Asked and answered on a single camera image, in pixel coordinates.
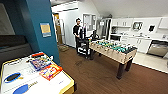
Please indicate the person in dark clothes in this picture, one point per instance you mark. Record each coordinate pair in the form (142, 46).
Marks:
(77, 31)

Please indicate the cardboard box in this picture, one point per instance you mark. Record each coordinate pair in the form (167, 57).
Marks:
(63, 48)

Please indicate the grey bulletin board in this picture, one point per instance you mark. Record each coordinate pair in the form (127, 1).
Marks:
(89, 22)

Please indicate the green foosball table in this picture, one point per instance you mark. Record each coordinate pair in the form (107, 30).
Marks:
(113, 51)

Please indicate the wooden door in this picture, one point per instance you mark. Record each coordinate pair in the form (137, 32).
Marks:
(58, 30)

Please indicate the black built-in microwave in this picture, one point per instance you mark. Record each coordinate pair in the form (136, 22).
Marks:
(115, 37)

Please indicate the orange and white game box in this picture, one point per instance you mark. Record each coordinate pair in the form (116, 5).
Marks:
(51, 72)

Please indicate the colourful game box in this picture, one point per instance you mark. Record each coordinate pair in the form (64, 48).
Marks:
(40, 62)

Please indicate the red flat object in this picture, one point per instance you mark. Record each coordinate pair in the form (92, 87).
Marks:
(37, 54)

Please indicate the white two-door base cabinet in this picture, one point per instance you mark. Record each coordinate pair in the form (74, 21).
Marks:
(143, 45)

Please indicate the white decorated table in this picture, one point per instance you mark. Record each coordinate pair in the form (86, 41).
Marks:
(33, 81)

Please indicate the dark grey sofa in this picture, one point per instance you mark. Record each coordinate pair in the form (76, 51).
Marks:
(15, 50)

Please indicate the interior glass window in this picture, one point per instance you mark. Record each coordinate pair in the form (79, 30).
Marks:
(6, 20)

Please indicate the white wall outlet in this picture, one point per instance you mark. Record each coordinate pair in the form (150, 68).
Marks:
(51, 57)

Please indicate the yellow wall sign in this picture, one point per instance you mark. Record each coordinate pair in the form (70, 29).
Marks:
(45, 29)

